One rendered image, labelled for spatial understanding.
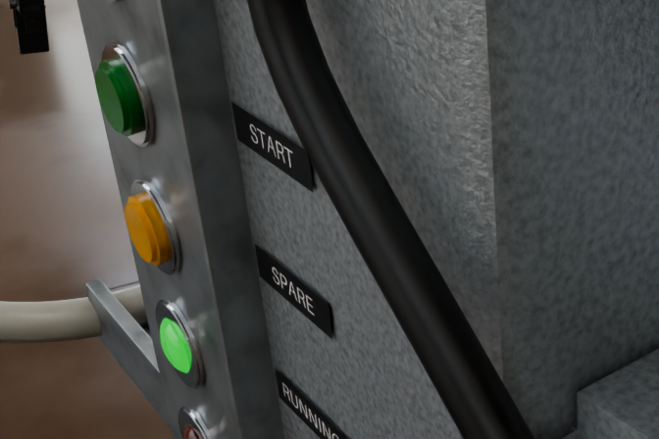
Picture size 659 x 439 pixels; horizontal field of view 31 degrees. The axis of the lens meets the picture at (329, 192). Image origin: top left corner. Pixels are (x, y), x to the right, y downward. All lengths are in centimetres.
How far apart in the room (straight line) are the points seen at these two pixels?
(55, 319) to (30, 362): 196
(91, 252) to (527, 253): 294
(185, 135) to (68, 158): 337
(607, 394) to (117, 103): 18
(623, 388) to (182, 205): 16
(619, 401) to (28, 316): 63
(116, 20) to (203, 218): 7
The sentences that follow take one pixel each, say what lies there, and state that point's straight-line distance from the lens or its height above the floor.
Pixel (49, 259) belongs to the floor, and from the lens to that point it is 321.
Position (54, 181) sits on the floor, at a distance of 361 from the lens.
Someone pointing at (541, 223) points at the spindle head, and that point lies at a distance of 27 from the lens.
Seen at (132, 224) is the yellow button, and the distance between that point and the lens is 42.
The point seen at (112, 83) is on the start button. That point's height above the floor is 143.
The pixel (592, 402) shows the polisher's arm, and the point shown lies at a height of 138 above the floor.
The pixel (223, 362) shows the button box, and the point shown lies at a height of 133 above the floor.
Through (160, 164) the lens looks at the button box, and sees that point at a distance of 39.
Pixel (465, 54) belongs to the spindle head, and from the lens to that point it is 25.
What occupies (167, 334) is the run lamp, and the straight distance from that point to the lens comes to 44.
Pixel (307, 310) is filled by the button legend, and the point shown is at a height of 137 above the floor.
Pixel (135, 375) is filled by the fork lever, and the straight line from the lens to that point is 84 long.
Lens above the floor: 157
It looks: 29 degrees down
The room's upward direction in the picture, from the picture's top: 7 degrees counter-clockwise
